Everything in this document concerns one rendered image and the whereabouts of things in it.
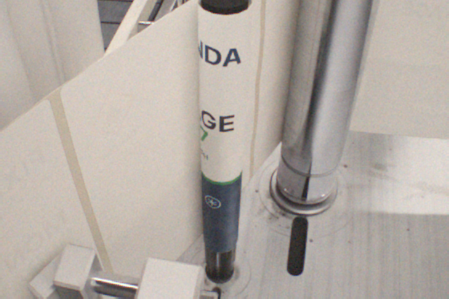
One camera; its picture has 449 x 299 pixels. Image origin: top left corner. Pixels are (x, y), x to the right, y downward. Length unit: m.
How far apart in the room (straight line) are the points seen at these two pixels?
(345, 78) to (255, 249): 0.12
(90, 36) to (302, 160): 0.18
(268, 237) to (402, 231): 0.09
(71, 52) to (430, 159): 0.27
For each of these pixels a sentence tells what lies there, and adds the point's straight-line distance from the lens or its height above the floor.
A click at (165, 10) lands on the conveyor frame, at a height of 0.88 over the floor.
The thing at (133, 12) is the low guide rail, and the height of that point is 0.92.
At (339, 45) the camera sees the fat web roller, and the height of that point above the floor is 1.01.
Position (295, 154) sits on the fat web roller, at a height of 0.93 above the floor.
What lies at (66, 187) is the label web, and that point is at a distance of 0.17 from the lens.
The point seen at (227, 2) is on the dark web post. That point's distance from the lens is 0.17.
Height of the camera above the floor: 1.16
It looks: 46 degrees down
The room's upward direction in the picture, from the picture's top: 1 degrees clockwise
